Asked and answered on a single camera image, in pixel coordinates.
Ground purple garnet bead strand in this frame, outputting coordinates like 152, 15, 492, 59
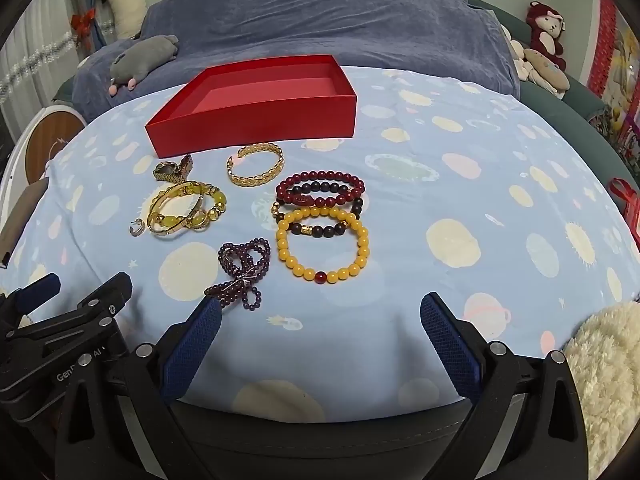
204, 237, 271, 311

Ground yellow amber bead bracelet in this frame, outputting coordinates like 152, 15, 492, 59
274, 206, 371, 284

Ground yellow stone bead bracelet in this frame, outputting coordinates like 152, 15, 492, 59
147, 180, 229, 231

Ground black bead gold charm bracelet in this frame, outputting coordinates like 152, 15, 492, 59
271, 196, 365, 239

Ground gold woven cuff bracelet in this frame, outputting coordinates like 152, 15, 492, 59
226, 142, 286, 190

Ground dark red bead bracelet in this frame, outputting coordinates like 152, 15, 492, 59
274, 169, 366, 209

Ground gold bangle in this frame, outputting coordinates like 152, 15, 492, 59
145, 181, 204, 236

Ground brown cardboard piece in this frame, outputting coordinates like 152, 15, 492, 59
0, 178, 49, 269

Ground cream fluffy rug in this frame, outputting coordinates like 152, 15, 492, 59
563, 301, 640, 479

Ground gold wristwatch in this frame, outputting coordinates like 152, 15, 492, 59
153, 154, 193, 184

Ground light blue planet bedsheet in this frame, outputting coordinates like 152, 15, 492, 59
1, 67, 639, 422

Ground white round wooden-top stool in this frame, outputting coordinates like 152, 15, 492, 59
1, 104, 87, 224

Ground grey plush toy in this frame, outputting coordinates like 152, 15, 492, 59
108, 35, 179, 96

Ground white sheer curtain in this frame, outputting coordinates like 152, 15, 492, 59
1, 0, 79, 139

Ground red ribbon bow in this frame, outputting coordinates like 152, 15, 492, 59
70, 8, 96, 53

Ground red open cardboard box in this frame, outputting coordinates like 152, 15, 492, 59
145, 55, 357, 158

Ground beige round plush toy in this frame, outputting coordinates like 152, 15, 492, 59
524, 48, 570, 93

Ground red monkey plush toy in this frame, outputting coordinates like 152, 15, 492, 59
526, 1, 566, 70

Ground dark blue blanket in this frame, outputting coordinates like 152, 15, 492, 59
72, 0, 521, 122

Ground red ribbon handle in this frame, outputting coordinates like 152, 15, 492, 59
608, 178, 640, 246

